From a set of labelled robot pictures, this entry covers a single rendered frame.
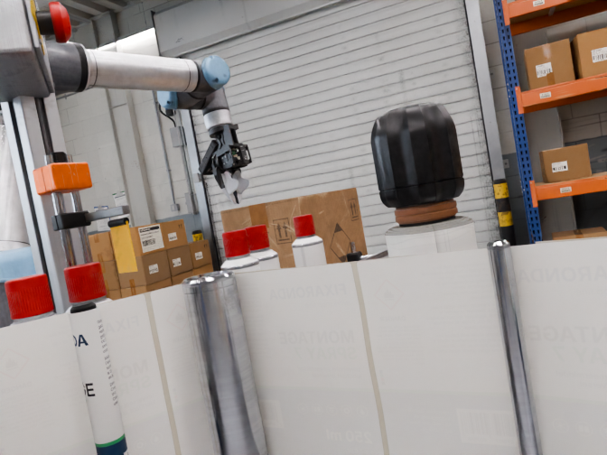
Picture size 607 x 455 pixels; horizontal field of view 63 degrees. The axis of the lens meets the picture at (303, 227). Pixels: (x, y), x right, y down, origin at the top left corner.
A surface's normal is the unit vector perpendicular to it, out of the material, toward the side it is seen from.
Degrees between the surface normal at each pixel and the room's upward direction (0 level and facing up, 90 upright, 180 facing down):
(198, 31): 90
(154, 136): 90
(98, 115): 90
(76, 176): 90
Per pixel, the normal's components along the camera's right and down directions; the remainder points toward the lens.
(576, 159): -0.35, 0.11
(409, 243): -0.63, 0.19
